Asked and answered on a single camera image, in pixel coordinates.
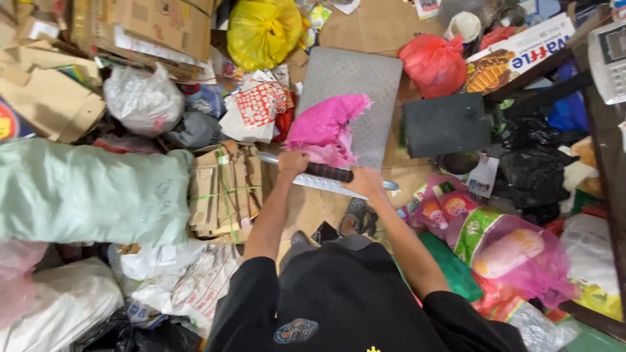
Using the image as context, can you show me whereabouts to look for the grey metal platform trolley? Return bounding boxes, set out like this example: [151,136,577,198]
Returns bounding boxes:
[257,46,404,200]

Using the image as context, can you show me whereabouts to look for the grey sandal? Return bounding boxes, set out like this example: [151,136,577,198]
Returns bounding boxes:
[337,198,380,238]

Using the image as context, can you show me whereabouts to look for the grey plastic bag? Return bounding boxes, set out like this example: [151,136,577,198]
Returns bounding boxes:
[165,111,227,150]

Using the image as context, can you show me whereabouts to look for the white sack with red print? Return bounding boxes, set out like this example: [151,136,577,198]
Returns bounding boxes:
[120,242,244,339]

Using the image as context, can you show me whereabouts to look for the clear plastic bag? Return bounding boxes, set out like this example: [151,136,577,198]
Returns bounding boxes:
[103,64,186,138]

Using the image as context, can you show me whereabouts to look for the white round cap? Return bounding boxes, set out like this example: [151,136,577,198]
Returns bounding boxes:
[443,12,483,44]

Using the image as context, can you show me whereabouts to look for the heap of flattened cardboard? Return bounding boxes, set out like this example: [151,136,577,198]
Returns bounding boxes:
[0,0,216,143]

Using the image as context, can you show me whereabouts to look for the white plastic bag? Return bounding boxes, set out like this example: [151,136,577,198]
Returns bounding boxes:
[560,213,622,295]

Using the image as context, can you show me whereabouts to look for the white printed carton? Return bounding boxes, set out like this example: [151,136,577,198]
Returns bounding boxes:
[462,12,577,95]

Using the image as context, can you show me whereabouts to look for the person's left hand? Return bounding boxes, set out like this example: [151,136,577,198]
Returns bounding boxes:
[277,150,311,183]

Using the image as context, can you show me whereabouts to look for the person's right hand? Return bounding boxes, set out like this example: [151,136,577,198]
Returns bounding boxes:
[341,165,387,199]

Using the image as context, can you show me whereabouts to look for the grey trousers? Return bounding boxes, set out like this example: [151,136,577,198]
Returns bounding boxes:
[278,234,374,274]

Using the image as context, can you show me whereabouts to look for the white woven sack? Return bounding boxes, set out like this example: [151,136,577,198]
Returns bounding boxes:
[0,257,126,352]

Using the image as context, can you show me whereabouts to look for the large pale green sack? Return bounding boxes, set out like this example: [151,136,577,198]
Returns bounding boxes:
[0,138,194,248]

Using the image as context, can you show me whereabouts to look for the red plastic bag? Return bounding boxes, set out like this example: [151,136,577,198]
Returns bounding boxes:
[397,34,468,100]

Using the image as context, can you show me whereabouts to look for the translucent pink bag of packets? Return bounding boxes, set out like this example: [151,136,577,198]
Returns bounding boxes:
[442,205,581,310]

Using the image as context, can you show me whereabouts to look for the pink plastic bag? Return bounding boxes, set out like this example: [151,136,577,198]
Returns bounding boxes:
[284,94,374,168]

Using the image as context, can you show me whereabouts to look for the black shirt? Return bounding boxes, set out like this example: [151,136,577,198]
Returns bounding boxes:
[204,242,529,352]

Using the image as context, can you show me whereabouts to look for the black rubber mat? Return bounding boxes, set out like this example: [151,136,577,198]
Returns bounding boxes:
[402,92,493,160]

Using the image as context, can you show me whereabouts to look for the green cloth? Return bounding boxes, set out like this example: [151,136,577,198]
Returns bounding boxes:
[417,232,485,303]

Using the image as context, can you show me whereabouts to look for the yellow plastic bag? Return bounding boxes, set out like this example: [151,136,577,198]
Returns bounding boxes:
[226,0,304,72]

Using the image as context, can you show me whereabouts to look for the white bag with red print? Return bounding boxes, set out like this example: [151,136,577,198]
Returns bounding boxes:
[218,81,294,144]

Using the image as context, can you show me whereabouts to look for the black garbage bag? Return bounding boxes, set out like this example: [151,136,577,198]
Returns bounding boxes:
[73,308,204,352]

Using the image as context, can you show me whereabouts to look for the colourful snack packet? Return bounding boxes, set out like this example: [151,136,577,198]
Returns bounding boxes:
[412,173,483,231]

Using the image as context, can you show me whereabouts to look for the blue plastic bag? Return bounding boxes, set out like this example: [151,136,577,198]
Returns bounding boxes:
[547,61,590,133]

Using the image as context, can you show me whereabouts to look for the tied bundle of flattened cardboard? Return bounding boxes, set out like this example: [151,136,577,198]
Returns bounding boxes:
[188,141,265,243]

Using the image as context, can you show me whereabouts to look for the dark wooden table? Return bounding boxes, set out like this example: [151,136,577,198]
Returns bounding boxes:
[484,29,626,343]

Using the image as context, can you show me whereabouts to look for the black plastic bags heap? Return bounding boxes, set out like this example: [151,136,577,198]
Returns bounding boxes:
[498,115,579,227]

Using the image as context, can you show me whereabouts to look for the pale pink translucent bag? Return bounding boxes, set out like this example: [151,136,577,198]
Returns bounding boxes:
[0,240,50,329]

